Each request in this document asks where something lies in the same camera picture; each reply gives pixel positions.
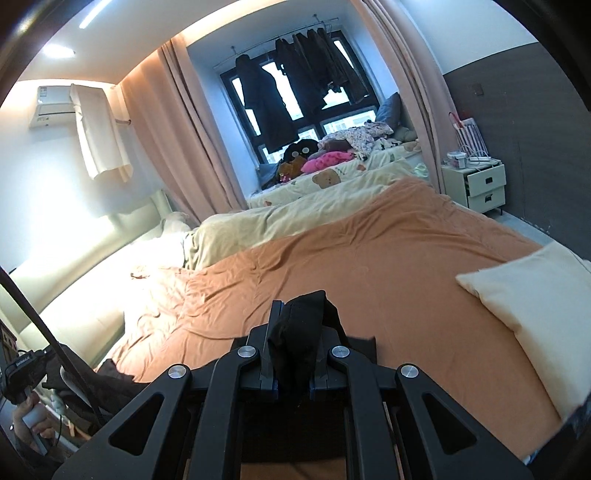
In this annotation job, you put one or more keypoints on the metal clothes rail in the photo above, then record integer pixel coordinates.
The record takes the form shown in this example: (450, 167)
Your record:
(268, 46)

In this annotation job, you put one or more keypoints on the white air conditioner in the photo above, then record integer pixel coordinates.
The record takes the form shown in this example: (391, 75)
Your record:
(51, 106)

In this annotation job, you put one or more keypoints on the pink striped bag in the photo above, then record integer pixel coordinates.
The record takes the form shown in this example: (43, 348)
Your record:
(471, 138)

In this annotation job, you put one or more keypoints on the wall switch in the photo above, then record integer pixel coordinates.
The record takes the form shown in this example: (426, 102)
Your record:
(476, 89)

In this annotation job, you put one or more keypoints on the brown plush toy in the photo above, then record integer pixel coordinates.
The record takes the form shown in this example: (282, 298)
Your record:
(291, 170)

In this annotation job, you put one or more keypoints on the dark crumpled clothes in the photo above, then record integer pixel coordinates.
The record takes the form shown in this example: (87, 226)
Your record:
(115, 371)

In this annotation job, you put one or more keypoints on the orange blanket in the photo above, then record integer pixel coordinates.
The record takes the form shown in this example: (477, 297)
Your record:
(369, 254)

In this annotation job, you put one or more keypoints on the bear printed blanket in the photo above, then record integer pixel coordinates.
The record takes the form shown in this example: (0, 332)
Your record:
(323, 177)

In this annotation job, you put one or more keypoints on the grey pillow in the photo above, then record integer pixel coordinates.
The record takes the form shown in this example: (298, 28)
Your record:
(405, 134)

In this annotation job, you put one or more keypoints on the white nightstand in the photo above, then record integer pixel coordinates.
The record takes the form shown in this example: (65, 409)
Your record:
(485, 184)

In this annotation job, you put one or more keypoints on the dark plush toy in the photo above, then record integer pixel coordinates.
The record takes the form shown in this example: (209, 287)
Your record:
(300, 150)

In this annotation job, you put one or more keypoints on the ceiling spot light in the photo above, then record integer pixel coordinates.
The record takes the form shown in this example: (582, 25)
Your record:
(60, 52)

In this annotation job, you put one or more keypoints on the folded beige sheet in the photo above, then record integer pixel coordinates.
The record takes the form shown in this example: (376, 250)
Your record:
(531, 304)

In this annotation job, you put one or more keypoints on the hanging black coat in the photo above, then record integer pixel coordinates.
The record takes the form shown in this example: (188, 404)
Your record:
(268, 101)

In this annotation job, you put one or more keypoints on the pink curtain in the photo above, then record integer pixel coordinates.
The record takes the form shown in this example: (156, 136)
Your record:
(184, 138)
(425, 92)

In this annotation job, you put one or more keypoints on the person's left hand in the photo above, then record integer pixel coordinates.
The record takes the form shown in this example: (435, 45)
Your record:
(21, 422)

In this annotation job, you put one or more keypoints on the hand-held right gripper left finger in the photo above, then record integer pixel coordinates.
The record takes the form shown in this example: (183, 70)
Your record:
(268, 369)

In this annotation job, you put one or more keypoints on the hanging white garment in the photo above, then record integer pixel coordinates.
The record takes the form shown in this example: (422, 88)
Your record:
(101, 138)

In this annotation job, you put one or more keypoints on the ceiling strip light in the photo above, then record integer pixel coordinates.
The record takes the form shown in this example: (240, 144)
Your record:
(99, 14)

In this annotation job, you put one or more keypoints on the hanging dark clothes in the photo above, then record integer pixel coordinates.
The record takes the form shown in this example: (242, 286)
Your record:
(314, 69)

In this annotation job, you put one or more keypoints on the black jacket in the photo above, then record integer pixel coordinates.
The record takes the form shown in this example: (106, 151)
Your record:
(295, 332)

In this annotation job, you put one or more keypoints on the cream padded headboard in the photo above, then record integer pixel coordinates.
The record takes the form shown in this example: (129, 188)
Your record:
(69, 300)

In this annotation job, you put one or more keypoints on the black framed window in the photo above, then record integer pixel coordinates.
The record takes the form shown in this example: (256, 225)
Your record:
(332, 120)

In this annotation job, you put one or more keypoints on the blue pillow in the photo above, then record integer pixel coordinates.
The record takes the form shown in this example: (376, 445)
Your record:
(390, 110)

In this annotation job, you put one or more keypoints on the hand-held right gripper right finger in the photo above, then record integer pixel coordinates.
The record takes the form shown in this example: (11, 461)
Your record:
(323, 369)

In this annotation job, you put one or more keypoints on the white power strip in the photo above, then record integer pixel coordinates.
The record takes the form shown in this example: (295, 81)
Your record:
(482, 159)

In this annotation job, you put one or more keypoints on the white pillow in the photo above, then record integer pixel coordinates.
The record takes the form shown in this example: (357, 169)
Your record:
(178, 226)

